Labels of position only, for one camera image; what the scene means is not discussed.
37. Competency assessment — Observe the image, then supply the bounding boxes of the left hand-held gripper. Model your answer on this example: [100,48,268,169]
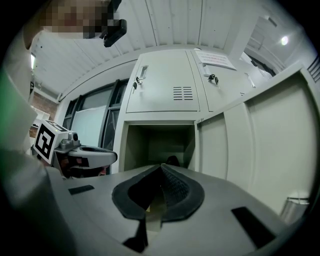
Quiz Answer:
[33,119,119,179]

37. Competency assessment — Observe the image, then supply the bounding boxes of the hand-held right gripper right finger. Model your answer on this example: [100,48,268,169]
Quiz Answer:
[146,163,299,256]

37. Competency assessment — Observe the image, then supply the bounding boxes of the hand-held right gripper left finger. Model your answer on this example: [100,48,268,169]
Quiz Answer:
[45,163,164,256]

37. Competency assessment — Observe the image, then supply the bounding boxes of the grey metal locker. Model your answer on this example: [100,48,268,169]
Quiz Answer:
[118,48,320,219]

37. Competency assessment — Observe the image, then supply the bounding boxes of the person's beige shirt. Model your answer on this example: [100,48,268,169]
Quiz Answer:
[0,29,76,256]

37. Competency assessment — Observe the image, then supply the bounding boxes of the silver metal bin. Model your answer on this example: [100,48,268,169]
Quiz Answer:
[278,190,311,226]

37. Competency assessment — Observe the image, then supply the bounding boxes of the person's head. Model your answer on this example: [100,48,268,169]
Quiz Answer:
[24,0,114,50]

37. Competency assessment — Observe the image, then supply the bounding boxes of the white paper notice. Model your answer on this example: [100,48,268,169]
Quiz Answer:
[194,49,238,71]

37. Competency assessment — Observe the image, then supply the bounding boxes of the black window frame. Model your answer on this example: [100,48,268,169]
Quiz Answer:
[60,78,130,176]

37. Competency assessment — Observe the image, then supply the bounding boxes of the black key bunch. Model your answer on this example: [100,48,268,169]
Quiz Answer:
[131,75,145,95]

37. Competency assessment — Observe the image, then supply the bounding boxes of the black head-mounted camera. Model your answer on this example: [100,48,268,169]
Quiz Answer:
[98,0,129,49]

